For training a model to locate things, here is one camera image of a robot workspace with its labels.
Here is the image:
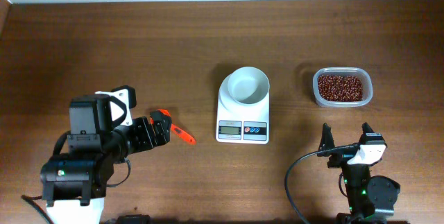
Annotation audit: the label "clear plastic container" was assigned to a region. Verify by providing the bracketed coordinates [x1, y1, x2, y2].
[312, 67, 373, 107]

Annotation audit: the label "white round bowl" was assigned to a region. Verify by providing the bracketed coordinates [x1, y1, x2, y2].
[227, 67, 270, 105]

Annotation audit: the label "red beans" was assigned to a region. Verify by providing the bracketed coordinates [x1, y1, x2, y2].
[317, 75, 363, 102]

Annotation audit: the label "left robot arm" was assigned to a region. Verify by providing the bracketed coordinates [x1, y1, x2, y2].
[21, 94, 172, 223]

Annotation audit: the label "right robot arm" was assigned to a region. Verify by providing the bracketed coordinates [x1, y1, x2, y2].
[318, 123, 400, 223]

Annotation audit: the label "orange measuring scoop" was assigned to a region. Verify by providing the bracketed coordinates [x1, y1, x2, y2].
[150, 109, 196, 145]

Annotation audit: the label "right black cable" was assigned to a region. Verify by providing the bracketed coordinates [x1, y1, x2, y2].
[284, 143, 361, 224]

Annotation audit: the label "white digital kitchen scale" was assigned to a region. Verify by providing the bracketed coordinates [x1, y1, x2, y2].
[215, 78, 270, 144]

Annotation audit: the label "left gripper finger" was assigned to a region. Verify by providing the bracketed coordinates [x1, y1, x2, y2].
[153, 121, 171, 145]
[150, 110, 172, 127]

